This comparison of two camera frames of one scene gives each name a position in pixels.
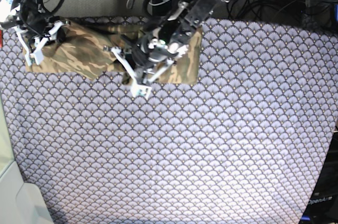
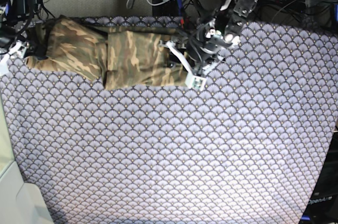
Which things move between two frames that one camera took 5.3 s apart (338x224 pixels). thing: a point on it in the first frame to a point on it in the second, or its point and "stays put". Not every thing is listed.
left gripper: (57, 32) to (37, 47)
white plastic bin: (20, 202) stays put
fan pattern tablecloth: (243, 144) stays put
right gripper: (147, 52) to (200, 55)
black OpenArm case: (322, 207) stays put
